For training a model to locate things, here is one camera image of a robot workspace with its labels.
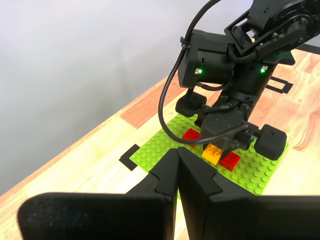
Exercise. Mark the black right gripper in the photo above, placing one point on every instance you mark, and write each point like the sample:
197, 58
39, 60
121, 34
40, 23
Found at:
238, 102

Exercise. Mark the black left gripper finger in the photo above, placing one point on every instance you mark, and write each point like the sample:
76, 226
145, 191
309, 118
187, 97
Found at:
100, 215
250, 217

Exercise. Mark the yellow toy brick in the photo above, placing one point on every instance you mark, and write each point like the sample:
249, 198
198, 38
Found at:
211, 155

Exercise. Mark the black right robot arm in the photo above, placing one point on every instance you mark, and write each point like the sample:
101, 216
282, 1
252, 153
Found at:
250, 80

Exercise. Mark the red toy brick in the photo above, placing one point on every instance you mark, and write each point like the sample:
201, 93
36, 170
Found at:
230, 160
191, 135

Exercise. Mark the green studded baseplate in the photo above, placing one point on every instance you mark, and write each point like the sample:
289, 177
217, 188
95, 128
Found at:
155, 152

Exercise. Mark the black corner tape mark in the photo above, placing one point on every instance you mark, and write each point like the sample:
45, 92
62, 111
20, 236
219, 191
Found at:
128, 165

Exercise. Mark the black rectangle tape outline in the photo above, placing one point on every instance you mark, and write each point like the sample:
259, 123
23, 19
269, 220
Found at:
288, 88

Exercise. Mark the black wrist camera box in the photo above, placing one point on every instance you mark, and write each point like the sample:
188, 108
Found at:
220, 125

